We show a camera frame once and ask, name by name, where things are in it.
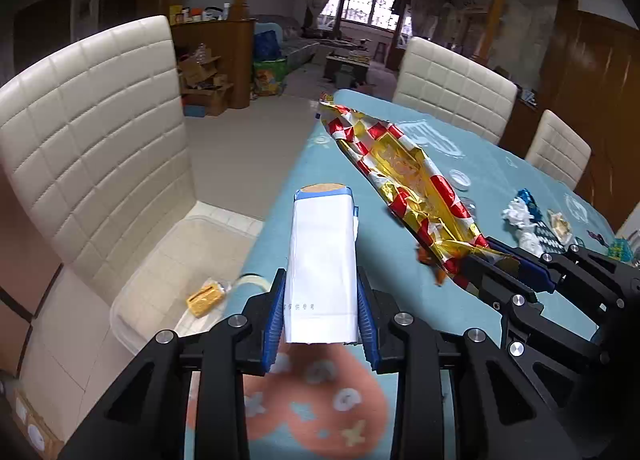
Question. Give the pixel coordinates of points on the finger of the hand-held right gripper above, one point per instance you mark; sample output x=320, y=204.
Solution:
x=530, y=267
x=495, y=285

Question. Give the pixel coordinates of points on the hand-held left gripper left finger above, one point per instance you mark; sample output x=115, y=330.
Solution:
x=276, y=320

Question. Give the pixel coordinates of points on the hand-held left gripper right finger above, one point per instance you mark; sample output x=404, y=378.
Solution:
x=367, y=325

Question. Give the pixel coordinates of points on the white paper carton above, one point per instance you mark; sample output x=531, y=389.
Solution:
x=322, y=265

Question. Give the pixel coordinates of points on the clear plastic bin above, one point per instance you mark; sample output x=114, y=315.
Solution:
x=150, y=290

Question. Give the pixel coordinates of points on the red gold foil snack bag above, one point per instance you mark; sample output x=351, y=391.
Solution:
x=400, y=165

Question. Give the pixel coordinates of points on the clear wrapper with yellow snack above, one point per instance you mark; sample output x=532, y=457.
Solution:
x=560, y=227

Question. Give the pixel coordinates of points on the crumpled white tissue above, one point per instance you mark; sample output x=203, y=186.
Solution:
x=517, y=214

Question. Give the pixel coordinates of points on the blue foil wrapper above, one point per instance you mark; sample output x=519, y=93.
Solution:
x=527, y=196

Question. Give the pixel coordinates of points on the green beaded basket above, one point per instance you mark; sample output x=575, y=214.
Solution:
x=620, y=248

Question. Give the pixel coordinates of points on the white bottle cap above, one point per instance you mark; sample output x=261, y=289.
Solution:
x=460, y=180

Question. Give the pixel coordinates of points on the narrow cream quilted chair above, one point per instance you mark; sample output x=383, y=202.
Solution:
x=557, y=150

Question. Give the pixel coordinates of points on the dark wooden sideboard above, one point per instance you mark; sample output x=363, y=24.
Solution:
x=520, y=120

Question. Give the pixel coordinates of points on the green printed bag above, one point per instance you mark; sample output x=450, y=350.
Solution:
x=270, y=77

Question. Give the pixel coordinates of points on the pile of cardboard boxes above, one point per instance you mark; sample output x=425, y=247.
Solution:
x=205, y=82

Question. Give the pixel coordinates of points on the large cream quilted chair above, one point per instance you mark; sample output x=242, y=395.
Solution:
x=95, y=150

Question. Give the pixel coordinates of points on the coffee table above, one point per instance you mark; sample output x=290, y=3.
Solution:
x=347, y=65

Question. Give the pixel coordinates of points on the cardboard box with white circles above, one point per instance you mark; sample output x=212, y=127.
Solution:
x=37, y=430

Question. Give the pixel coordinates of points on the wooden counter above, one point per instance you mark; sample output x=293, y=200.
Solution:
x=235, y=55

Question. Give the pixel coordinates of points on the blue shopping bag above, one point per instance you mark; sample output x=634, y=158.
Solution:
x=266, y=45

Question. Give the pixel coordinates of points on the grey sofa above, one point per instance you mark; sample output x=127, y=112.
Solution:
x=300, y=42

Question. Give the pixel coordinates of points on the barred window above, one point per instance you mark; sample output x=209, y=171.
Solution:
x=375, y=5

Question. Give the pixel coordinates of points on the bottles and boxes on counter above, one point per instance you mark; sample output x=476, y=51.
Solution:
x=200, y=14

